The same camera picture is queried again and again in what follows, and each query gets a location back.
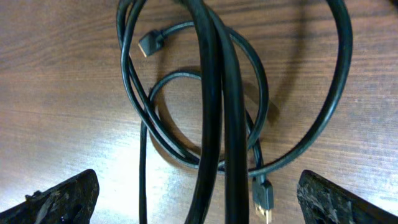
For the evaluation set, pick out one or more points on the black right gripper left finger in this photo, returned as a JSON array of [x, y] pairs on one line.
[[71, 201]]

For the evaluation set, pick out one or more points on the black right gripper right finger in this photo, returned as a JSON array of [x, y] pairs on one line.
[[322, 201]]

